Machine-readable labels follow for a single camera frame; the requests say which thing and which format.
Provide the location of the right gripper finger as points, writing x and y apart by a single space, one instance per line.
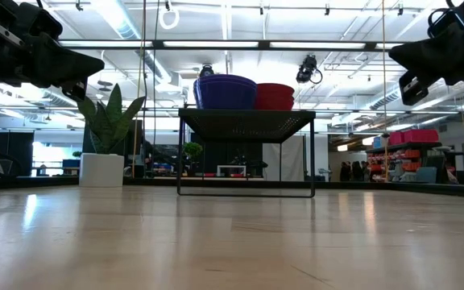
437 54

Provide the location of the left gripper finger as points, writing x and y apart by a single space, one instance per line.
63 62

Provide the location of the blue mini bowl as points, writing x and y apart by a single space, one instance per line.
224 76
224 81
224 96

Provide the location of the red storage bins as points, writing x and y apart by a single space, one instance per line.
413 136

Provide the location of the shelf with orange bins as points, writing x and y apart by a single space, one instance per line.
409 155

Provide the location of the snake plant in white pot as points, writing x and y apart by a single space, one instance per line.
101 169

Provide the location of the small green potted plant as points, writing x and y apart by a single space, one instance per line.
192 150

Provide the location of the white backdrop panel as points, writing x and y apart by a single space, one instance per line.
292 159

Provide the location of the black perforated metal rack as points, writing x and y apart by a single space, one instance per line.
248 125

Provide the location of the small white table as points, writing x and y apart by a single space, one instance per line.
231 166

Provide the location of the small black ceiling camera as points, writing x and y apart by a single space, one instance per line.
206 70

